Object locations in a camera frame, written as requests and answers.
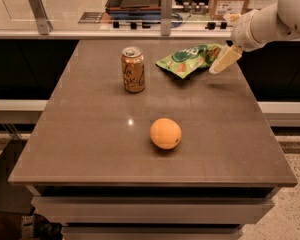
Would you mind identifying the left metal glass bracket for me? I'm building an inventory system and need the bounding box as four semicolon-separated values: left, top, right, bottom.
28;0;53;35

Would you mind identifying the green rice chip bag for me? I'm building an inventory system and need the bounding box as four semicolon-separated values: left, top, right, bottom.
156;43;223;79

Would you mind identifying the lower grey drawer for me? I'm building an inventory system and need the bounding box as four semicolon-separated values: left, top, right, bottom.
62;227;242;240

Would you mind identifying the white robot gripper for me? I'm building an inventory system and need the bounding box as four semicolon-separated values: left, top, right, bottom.
209;10;265;74

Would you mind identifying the grey drawer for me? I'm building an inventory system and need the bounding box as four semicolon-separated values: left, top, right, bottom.
32;197;274;224
62;227;242;240

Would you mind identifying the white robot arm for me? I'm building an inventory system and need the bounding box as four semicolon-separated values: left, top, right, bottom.
209;0;300;74

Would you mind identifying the upper grey drawer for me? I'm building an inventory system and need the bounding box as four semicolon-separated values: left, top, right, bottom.
32;197;274;224

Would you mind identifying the orange fruit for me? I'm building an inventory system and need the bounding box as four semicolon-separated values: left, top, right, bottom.
150;118;182;150

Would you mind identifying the metal glass bracket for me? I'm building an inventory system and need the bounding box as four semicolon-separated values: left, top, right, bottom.
160;0;172;36
28;0;53;35

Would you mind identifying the middle metal glass bracket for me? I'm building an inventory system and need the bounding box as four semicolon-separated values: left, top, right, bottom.
160;0;172;36

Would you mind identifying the open dark tray box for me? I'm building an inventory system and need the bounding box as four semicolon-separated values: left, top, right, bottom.
105;0;161;21

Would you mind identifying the gold soda can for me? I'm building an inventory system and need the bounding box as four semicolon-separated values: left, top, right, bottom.
121;46;145;93

